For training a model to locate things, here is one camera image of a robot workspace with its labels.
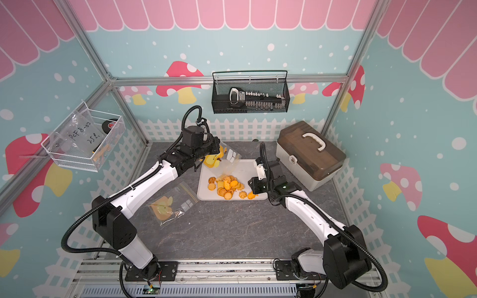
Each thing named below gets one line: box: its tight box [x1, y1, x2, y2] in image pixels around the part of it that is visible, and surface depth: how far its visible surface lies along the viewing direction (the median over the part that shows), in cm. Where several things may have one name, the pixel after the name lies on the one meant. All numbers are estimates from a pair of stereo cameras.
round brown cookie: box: [223, 191, 233, 200], surface depth 96 cm
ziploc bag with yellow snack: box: [203, 142, 243, 170], surface depth 92 cm
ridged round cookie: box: [216, 186, 227, 197], surface depth 98 cm
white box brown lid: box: [275, 120, 347, 192], surface depth 94 cm
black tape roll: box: [101, 117, 119, 135], surface depth 82 cm
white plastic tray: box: [196, 158, 269, 201], surface depth 99 cm
